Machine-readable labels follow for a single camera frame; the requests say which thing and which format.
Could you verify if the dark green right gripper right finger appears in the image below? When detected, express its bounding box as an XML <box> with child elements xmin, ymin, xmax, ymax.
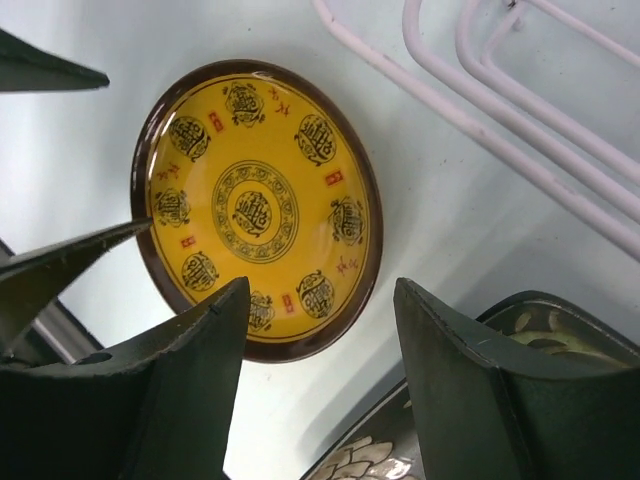
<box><xmin>392</xmin><ymin>278</ymin><xmax>640</xmax><ymax>480</ymax></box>

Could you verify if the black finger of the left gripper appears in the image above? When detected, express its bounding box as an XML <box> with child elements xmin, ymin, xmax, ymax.
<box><xmin>1</xmin><ymin>217</ymin><xmax>152</xmax><ymax>354</ymax></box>
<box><xmin>1</xmin><ymin>30</ymin><xmax>110</xmax><ymax>93</ymax></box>

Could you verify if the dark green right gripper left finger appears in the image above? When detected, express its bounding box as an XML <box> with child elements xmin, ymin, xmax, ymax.
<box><xmin>1</xmin><ymin>277</ymin><xmax>249</xmax><ymax>479</ymax></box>

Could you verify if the black square floral plate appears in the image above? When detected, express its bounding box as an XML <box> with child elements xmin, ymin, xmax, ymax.
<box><xmin>299</xmin><ymin>290</ymin><xmax>640</xmax><ymax>480</ymax></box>

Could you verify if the yellow round patterned plate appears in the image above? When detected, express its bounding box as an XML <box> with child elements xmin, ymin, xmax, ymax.
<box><xmin>131</xmin><ymin>59</ymin><xmax>384</xmax><ymax>363</ymax></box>

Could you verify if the white wire dish rack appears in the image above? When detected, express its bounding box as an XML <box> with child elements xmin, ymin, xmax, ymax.
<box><xmin>313</xmin><ymin>1</ymin><xmax>639</xmax><ymax>259</ymax></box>

